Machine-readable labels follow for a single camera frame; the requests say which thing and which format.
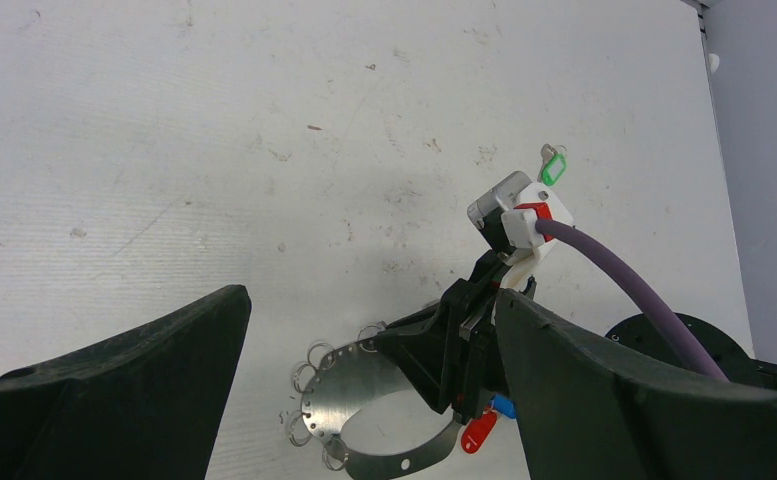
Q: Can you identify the metal crescent keyring plate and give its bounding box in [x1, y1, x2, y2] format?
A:
[285, 321, 462, 479]

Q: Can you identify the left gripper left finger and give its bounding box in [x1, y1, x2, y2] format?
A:
[0, 285, 251, 479]

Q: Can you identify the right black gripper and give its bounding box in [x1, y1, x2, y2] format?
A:
[373, 250, 510, 424]

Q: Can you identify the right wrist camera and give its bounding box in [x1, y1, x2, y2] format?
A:
[467, 171, 574, 290]

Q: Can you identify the red tagged key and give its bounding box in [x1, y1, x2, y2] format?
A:
[460, 409, 499, 454]

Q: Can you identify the green tagged key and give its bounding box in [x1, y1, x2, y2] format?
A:
[538, 144, 567, 187]

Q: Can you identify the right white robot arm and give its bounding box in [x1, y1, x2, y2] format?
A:
[368, 251, 777, 424]

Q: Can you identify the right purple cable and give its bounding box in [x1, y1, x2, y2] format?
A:
[534, 218, 730, 384]

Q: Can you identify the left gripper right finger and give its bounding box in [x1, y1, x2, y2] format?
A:
[495, 290, 777, 479]

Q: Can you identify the right aluminium rail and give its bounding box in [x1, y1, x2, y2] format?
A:
[683, 0, 755, 354]

